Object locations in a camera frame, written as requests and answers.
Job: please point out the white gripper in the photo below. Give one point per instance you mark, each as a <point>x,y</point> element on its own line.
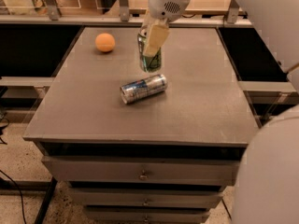
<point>165,4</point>

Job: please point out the green soda can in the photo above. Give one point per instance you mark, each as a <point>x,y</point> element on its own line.
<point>147,64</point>

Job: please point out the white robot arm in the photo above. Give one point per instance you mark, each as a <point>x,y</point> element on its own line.
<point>267,183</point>

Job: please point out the silver blue energy drink can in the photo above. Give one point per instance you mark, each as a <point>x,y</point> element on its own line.
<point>143,88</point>

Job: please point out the orange ball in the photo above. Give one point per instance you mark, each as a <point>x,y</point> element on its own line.
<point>105,42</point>

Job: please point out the grey drawer cabinet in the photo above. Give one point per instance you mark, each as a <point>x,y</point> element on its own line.
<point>189,139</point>

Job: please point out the top drawer knob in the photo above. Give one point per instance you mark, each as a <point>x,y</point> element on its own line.
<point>143,176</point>

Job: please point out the middle drawer knob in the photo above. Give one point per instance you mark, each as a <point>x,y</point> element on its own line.
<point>146,203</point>

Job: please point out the metal railing post middle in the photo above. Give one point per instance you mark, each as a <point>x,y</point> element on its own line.
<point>124,10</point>

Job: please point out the metal railing post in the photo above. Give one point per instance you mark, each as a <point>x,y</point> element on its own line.
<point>124,10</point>
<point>232,13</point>
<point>53,11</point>

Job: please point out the metal railing post right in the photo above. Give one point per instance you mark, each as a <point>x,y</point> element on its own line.
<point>232,13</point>

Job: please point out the metal railing post left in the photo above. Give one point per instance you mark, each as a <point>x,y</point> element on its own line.
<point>53,11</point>

